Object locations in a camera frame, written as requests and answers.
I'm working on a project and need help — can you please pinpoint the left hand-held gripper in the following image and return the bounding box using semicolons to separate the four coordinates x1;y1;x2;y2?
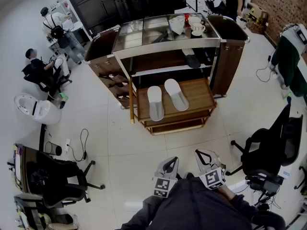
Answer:
153;157;179;198

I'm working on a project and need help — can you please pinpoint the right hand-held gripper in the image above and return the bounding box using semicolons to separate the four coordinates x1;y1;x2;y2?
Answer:
194;149;226;191

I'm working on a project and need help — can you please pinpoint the wooden shoe rack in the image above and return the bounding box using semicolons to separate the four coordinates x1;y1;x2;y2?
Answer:
129;77;218;136

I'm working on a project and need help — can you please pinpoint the white slipper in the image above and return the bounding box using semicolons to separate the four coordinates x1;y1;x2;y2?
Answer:
164;78;189;112
147;85;165;122

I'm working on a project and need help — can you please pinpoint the dark grey slipper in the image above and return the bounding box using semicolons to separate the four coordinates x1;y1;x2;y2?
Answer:
182;48;201;69

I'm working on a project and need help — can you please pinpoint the wooden housekeeping cart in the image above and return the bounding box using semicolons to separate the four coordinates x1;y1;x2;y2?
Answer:
83;13;250;110

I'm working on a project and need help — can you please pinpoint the person's right forearm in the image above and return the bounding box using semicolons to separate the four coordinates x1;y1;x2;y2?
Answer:
220;185;243;201

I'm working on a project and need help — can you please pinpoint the person's dark clothing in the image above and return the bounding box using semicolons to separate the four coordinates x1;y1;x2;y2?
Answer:
115;176;286;230

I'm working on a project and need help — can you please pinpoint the black office chair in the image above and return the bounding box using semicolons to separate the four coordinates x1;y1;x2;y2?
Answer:
225;102;304;177
25;149;106;209
21;63;72;93

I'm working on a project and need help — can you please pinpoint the black electronic box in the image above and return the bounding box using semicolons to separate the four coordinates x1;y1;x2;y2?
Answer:
244;173;283;191

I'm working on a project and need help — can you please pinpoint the dark green cloth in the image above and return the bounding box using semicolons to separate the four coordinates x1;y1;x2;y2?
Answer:
271;34;307;98

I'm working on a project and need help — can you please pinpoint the green plastic item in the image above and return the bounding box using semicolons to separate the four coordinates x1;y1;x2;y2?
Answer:
57;92;69;109

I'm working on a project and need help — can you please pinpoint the black folded item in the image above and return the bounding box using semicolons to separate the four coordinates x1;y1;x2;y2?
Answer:
152;31;175;44

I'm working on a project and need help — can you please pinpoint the black metal bar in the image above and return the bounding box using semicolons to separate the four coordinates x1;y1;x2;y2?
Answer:
39;123;47;152

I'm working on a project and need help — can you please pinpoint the white striped cup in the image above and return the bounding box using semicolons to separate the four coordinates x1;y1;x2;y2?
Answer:
191;22;207;37

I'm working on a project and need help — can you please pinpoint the white toilet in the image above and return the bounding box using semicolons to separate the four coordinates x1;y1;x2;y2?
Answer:
13;92;62;126

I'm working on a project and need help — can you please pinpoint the white pitcher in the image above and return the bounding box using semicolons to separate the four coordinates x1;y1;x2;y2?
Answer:
168;15;186;35

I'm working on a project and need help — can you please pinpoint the white plain cup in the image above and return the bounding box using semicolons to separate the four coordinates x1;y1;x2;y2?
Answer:
188;15;202;27

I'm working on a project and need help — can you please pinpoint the dark wooden desk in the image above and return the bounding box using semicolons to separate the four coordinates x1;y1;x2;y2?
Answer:
14;144;44;194

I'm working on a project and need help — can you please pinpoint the cardboard box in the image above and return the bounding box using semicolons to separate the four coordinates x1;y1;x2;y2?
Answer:
246;2;269;35

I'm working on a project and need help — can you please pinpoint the large black screen panel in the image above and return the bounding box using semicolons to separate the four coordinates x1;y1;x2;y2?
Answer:
64;0;187;35

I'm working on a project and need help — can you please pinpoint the black looped cable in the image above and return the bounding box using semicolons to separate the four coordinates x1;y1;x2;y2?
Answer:
69;128;89;162

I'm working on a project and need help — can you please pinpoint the thin dark cable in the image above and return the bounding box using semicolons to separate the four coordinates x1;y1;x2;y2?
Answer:
256;55;279;82

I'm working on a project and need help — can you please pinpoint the black wire waste bin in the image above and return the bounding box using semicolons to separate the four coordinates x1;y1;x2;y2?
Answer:
45;141;63;156

